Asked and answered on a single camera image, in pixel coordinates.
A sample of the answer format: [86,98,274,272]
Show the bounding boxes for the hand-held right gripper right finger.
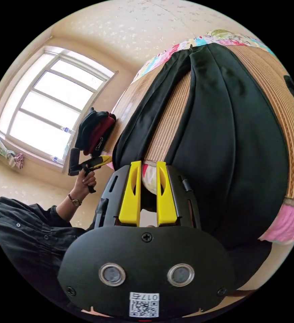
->
[157,161,177,226]

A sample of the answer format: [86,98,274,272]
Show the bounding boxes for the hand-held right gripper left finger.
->
[118,160,142,226]

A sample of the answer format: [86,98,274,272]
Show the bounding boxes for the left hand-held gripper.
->
[68,155,112,194]

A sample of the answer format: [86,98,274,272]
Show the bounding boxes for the black long pants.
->
[112,43,289,298]

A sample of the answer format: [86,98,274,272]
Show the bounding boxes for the person's left forearm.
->
[55,189,83,223]

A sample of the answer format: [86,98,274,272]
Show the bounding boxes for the person's left hand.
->
[75,164,97,195]

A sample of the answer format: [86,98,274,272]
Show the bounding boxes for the pile of clothes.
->
[75,108,117,156]

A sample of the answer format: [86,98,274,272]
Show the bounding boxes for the window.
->
[0,45,119,174]

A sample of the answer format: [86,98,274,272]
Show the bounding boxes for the bed with woven mat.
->
[111,29,294,246]

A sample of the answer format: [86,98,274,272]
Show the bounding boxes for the tied patterned curtain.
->
[0,124,25,170]

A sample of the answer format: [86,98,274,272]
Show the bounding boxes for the person's body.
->
[0,196,98,312]

